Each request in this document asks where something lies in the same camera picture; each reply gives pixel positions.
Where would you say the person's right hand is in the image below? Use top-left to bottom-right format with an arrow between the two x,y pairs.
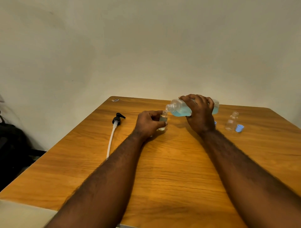
178,94 -> 216,135

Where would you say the person's left hand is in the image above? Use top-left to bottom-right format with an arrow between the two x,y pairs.
134,110 -> 168,142

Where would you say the large clear bottle blue liquid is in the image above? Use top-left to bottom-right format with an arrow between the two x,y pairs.
165,98 -> 220,117

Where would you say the small clear bottle with liquid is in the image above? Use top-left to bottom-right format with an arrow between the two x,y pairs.
158,111 -> 168,131

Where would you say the person's left forearm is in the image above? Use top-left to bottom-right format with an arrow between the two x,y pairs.
44,134 -> 146,228

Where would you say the person's right forearm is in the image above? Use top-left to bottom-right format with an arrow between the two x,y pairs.
200,130 -> 301,228

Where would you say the black pump head white tube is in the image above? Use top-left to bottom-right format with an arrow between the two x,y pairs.
106,113 -> 126,160

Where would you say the small empty clear bottle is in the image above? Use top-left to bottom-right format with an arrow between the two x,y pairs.
225,111 -> 239,131

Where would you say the black bag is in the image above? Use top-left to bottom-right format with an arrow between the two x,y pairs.
0,115 -> 47,192

